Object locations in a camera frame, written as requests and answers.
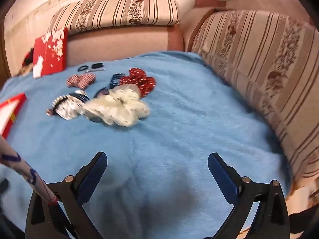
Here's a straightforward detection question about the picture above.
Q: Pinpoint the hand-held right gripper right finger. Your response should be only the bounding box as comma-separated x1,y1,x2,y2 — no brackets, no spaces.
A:
208,152,291,239

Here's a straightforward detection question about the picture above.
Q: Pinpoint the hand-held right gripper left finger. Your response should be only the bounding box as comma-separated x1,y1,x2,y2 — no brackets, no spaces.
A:
25,151,108,239

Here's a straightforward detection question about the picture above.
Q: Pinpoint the white cherry print scrunchie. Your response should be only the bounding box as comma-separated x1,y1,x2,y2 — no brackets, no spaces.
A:
53,99,86,120

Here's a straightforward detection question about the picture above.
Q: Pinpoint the cream scrunchie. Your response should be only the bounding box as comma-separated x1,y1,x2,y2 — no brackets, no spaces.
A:
83,85,151,127

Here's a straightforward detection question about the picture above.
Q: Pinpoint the red white striped scrunchie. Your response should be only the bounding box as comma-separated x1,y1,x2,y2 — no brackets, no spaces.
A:
66,73,97,89

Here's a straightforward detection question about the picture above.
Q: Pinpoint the red cardboard box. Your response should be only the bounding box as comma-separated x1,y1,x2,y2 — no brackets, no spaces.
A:
0,93,27,138

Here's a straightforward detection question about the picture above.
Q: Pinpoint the red dotted scrunchie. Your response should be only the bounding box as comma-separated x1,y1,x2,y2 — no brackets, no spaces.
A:
120,68,157,98

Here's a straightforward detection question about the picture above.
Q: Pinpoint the person's left forearm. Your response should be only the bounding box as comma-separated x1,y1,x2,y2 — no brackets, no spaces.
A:
0,136,59,206

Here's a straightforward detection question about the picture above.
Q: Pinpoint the blue fleece blanket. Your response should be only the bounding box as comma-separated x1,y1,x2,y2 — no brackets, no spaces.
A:
0,51,292,239

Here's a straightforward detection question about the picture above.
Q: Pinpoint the navy floral scrunchie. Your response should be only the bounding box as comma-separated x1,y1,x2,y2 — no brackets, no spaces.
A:
69,91,90,103

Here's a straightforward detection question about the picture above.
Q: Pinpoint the beaded hair clip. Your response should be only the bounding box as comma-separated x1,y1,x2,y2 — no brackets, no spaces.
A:
46,95,70,116

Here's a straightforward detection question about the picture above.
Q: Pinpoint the blue striped headband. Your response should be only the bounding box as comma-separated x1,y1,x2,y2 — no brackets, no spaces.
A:
93,73,125,99

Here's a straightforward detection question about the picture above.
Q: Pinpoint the wide striped floral cushion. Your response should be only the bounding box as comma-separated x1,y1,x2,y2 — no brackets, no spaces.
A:
189,9,319,195

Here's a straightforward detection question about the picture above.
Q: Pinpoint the red gift box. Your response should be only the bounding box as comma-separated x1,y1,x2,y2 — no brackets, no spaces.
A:
32,27,69,79

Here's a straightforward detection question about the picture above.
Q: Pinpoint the pink sofa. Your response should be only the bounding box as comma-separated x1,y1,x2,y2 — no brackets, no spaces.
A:
63,0,217,66

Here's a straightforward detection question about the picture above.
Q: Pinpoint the long striped floral cushion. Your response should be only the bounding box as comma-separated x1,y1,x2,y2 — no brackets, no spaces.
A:
47,0,181,34

